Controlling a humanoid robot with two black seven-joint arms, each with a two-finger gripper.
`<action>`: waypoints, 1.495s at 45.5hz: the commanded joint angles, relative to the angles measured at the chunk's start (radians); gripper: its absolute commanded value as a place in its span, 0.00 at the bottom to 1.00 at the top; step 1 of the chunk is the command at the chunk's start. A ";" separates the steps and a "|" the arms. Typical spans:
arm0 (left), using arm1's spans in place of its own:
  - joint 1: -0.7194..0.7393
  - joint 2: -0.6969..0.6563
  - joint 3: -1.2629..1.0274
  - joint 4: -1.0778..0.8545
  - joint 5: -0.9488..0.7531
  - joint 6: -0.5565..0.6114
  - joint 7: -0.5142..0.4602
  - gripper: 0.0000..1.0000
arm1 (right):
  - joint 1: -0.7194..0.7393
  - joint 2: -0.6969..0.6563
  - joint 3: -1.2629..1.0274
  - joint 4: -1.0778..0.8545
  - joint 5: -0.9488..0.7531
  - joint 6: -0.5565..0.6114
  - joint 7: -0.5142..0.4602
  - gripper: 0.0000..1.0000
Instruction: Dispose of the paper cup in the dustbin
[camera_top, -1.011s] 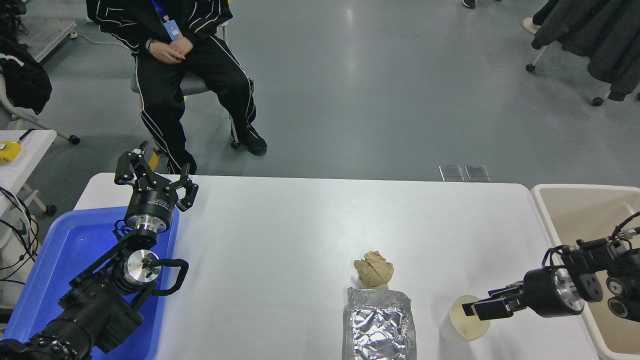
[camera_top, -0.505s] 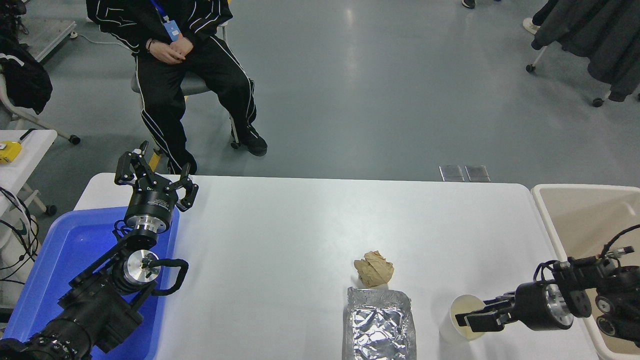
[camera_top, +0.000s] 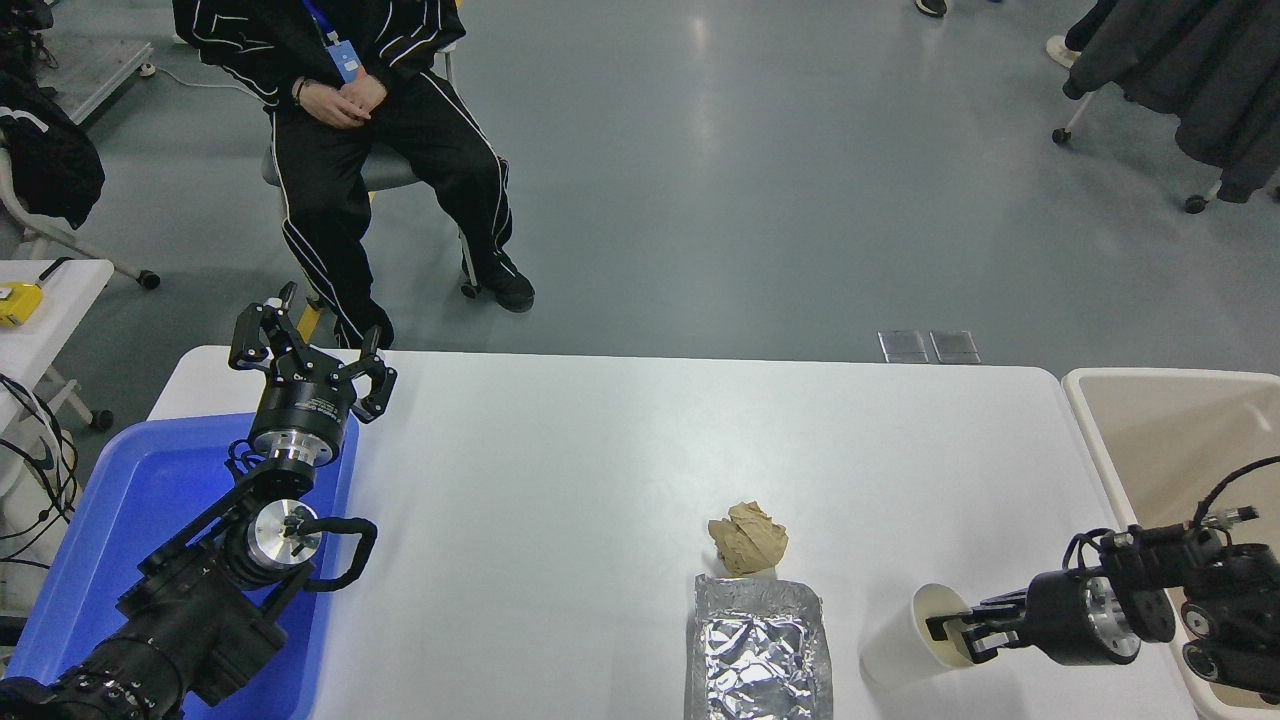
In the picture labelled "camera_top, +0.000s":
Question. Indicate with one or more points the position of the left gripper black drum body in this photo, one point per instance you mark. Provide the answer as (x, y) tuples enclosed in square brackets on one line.
[(305, 405)]

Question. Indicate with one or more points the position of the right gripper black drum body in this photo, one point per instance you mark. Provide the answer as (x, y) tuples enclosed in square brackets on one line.
[(1065, 615)]

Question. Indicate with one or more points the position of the white paper cup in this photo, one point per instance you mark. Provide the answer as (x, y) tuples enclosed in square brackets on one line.
[(895, 650)]

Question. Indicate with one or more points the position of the large pale dustbin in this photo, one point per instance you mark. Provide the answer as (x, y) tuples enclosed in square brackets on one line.
[(1180, 450)]

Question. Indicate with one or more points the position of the person's right hand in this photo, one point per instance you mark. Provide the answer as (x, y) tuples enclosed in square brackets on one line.
[(330, 108)]

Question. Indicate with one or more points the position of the person's left hand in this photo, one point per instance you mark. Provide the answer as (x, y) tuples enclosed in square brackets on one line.
[(365, 92)]

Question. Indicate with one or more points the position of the person with ID badge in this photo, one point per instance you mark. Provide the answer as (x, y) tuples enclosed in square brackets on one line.
[(320, 200)]

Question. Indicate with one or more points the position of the white-framed chair with castors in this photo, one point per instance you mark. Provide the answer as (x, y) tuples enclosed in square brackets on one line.
[(100, 262)]

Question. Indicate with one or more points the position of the blue plastic tray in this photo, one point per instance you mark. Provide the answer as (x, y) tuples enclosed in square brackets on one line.
[(140, 490)]

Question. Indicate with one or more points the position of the grey office chair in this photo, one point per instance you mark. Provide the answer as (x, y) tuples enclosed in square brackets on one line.
[(390, 172)]

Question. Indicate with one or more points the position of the white side table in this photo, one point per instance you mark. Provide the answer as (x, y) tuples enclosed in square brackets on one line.
[(60, 300)]

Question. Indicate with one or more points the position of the silver foil tray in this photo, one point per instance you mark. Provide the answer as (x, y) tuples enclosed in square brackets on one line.
[(760, 650)]

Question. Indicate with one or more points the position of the yellow handheld device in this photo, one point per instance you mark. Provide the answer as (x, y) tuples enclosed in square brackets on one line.
[(18, 303)]

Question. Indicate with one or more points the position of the crumpled tan paper ball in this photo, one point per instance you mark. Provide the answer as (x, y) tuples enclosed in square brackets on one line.
[(748, 540)]

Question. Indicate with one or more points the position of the metal floor plate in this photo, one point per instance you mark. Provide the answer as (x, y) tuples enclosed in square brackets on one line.
[(903, 347), (955, 347)]

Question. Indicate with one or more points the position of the black jacket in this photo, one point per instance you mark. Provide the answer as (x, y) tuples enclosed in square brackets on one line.
[(45, 160)]

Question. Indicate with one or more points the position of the black equipment bundle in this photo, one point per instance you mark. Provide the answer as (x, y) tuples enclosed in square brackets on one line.
[(22, 30)]

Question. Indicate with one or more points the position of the coat-draped chair with castors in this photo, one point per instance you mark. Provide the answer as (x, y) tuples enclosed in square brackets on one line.
[(1061, 136)]

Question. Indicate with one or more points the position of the dark grey coat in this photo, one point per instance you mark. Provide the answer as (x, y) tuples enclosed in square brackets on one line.
[(1200, 80)]

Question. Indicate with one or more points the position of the person with white shoe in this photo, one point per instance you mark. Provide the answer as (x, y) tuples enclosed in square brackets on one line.
[(1062, 50)]

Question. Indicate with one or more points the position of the person in black trainers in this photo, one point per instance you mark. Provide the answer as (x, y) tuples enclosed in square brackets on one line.
[(930, 7)]

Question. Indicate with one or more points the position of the aluminium frame platform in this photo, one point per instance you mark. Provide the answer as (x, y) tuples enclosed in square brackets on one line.
[(95, 75)]

